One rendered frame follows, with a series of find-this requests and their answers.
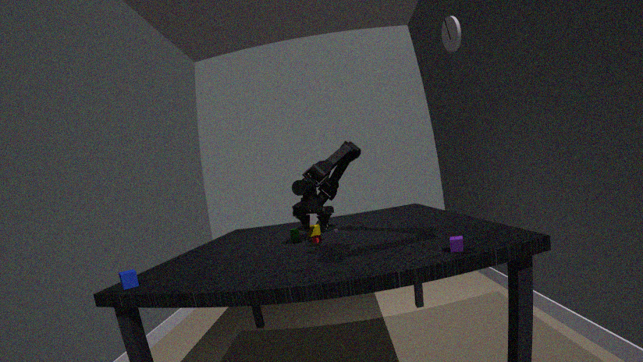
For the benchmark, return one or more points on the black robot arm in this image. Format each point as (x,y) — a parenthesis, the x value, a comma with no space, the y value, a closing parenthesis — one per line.
(319,177)

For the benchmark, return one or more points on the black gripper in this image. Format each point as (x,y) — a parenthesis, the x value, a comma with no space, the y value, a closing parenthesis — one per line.
(324,212)

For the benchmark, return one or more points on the purple block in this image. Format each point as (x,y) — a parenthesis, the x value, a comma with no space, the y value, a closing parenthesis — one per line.
(456,243)

